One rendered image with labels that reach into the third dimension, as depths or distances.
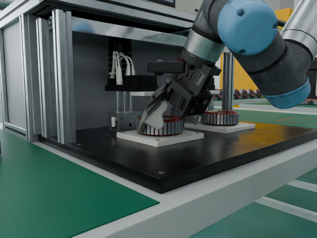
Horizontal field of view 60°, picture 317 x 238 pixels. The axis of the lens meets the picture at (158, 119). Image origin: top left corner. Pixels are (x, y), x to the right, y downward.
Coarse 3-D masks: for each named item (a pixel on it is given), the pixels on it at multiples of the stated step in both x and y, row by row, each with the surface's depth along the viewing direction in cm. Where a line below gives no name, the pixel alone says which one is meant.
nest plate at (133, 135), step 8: (120, 136) 66; (128, 136) 63; (136, 136) 61; (144, 136) 61; (152, 136) 61; (160, 136) 61; (168, 136) 61; (176, 136) 61; (184, 136) 61; (192, 136) 63; (200, 136) 65; (152, 144) 57; (160, 144) 56; (168, 144) 58
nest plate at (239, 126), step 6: (186, 126) 82; (192, 126) 80; (198, 126) 79; (204, 126) 77; (210, 126) 77; (216, 126) 77; (222, 126) 77; (228, 126) 77; (234, 126) 77; (240, 126) 77; (246, 126) 79; (252, 126) 81; (222, 132) 73; (228, 132) 73
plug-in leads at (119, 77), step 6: (114, 54) 74; (114, 60) 75; (126, 60) 76; (114, 66) 76; (132, 66) 75; (114, 72) 76; (120, 72) 72; (126, 72) 76; (132, 72) 75; (108, 78) 76; (114, 78) 76; (120, 78) 72; (108, 84) 76; (114, 84) 76; (120, 84) 72
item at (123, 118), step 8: (112, 112) 74; (120, 112) 73; (128, 112) 74; (136, 112) 76; (120, 120) 73; (128, 120) 74; (112, 128) 75; (120, 128) 73; (128, 128) 75; (136, 128) 77
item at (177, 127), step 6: (138, 120) 63; (168, 120) 61; (174, 120) 62; (180, 120) 63; (138, 126) 64; (168, 126) 61; (174, 126) 61; (180, 126) 63; (144, 132) 62; (150, 132) 62; (156, 132) 61; (162, 132) 61; (168, 132) 61; (174, 132) 62; (180, 132) 63
